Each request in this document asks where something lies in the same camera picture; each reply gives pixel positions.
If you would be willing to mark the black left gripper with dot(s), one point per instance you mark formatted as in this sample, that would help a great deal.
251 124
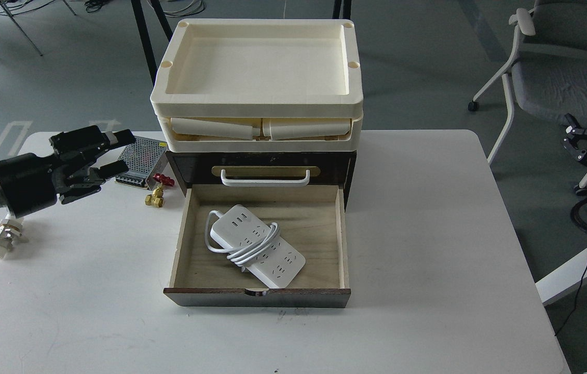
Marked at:
30 183

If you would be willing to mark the white power strip with cable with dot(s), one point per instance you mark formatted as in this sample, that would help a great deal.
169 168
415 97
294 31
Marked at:
253 245

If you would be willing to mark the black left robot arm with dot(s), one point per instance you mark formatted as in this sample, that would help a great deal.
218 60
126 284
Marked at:
30 183

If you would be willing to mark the metal mesh power supply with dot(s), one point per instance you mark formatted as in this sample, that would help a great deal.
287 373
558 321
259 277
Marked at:
145 158

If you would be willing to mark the grey office chair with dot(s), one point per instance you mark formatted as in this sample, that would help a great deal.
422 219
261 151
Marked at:
544 85

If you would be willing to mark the white side table edge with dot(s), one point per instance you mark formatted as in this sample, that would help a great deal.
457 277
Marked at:
564 280

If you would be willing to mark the cream plastic top tray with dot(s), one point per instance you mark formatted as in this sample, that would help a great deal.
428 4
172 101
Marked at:
260 68

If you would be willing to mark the open wooden drawer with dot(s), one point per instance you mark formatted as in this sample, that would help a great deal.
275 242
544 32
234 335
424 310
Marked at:
312 220

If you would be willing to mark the brass valve red handle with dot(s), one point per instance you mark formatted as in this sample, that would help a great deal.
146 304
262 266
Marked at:
155 199

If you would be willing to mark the white drawer handle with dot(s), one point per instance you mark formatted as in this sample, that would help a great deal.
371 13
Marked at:
264 182

